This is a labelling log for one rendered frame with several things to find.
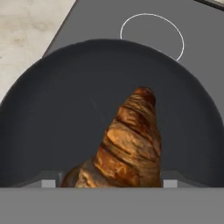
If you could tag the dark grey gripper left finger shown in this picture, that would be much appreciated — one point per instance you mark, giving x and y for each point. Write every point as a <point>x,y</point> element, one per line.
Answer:
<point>48,179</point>

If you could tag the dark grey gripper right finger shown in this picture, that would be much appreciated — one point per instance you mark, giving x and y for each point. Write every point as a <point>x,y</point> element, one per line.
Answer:
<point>172,180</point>

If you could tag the brown croissant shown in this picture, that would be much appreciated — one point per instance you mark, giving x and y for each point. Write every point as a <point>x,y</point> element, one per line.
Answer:
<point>131,145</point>

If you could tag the dark grey frying pan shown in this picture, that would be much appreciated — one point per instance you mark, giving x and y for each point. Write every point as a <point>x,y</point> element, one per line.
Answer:
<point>58,110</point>

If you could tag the grey hob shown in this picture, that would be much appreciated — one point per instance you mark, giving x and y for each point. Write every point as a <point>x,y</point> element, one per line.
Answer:
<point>96,23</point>

